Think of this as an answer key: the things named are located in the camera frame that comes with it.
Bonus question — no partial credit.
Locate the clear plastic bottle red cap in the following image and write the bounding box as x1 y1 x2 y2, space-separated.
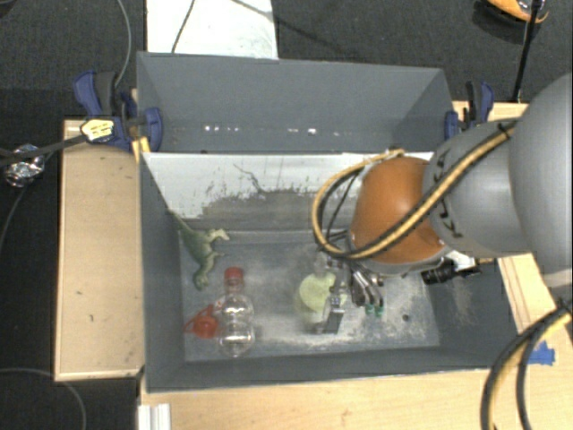
214 266 257 359

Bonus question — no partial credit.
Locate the small red plastic cup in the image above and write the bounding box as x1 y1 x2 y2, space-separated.
183 303 220 340

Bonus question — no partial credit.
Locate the grey metal bin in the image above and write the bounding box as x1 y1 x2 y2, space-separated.
135 50 516 393

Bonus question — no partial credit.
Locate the black cylinder on white bracket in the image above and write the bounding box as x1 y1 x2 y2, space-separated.
420 250 483 286

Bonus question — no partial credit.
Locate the pale wood board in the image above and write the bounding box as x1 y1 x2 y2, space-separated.
54 115 147 383

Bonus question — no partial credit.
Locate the pale yellow plastic bottle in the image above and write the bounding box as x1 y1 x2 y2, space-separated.
295 253 338 332

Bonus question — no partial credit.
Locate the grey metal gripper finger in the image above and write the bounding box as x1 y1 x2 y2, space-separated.
322 296 346 335

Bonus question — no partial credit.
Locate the green toy dinosaur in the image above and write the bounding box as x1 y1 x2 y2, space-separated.
167 210 231 291

